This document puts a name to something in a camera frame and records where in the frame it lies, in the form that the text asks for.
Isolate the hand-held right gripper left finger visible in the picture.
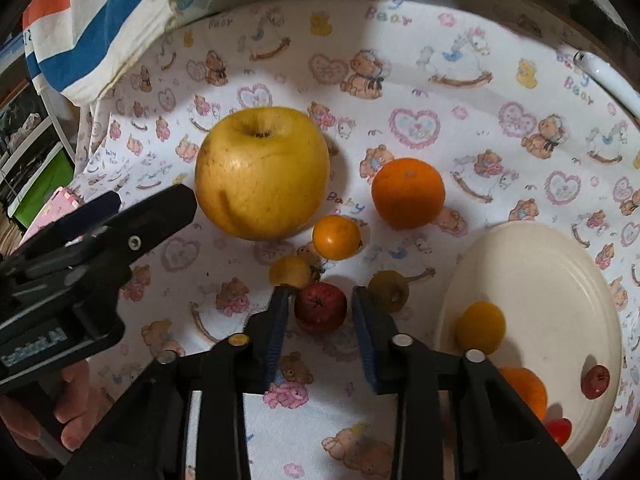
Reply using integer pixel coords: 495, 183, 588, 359
65, 287, 292, 480

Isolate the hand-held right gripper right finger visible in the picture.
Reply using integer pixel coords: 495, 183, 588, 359
352, 286, 581, 480

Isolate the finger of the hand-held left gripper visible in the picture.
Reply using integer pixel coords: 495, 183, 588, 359
65, 184, 197, 281
0, 191, 123, 271

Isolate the dark red round fruit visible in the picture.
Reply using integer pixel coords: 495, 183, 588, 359
293, 282, 348, 336

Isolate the small olive green fruit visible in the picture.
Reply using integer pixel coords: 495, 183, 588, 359
367, 269, 410, 314

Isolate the small tan fruit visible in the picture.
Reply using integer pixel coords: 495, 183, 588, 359
268, 255, 314, 290

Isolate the small yellow kumquat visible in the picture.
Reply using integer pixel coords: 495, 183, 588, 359
454, 301, 507, 356
312, 214, 362, 261

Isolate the large yellow apple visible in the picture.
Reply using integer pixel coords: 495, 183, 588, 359
194, 106, 331, 241

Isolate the orange mandarin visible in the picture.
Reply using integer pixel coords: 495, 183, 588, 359
499, 365, 549, 422
370, 158, 446, 231

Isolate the beige round plate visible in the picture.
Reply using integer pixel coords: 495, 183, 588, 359
433, 222, 624, 469

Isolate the red cherry tomato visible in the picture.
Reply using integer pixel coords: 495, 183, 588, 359
580, 364, 612, 401
544, 417, 574, 447

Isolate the person's left hand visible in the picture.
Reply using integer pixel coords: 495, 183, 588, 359
0, 360, 91, 453

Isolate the green box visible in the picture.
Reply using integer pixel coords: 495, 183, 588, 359
10, 146, 77, 232

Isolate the striped printed cloth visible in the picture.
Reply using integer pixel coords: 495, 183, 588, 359
22, 0, 173, 103

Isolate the bear print cloth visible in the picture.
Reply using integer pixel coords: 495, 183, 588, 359
75, 0, 640, 480

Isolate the white remote control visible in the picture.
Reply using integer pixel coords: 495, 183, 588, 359
571, 50, 640, 117

